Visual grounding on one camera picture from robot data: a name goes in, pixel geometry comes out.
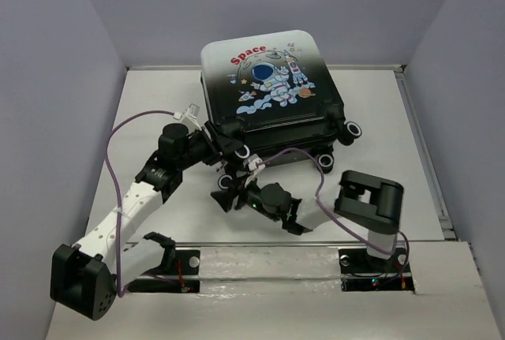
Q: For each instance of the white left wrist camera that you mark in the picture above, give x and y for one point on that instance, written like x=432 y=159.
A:
x=189 y=117

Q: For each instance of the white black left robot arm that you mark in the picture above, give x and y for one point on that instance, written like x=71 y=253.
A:
x=87 y=276

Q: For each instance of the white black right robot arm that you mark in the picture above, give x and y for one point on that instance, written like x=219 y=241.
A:
x=368 y=208

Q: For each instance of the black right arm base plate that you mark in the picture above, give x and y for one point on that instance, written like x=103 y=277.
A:
x=363 y=273

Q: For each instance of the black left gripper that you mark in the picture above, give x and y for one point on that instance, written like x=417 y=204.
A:
x=214 y=154

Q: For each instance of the black hard-shell suitcase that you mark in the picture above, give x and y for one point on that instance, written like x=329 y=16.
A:
x=272 y=93

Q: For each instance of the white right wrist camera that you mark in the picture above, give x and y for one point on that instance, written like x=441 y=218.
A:
x=254 y=165

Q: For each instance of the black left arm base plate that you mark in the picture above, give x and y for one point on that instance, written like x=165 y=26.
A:
x=180 y=276

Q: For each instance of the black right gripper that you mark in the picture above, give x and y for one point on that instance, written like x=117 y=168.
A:
x=226 y=197

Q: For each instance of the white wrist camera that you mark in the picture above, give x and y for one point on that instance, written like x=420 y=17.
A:
x=254 y=165
x=189 y=117

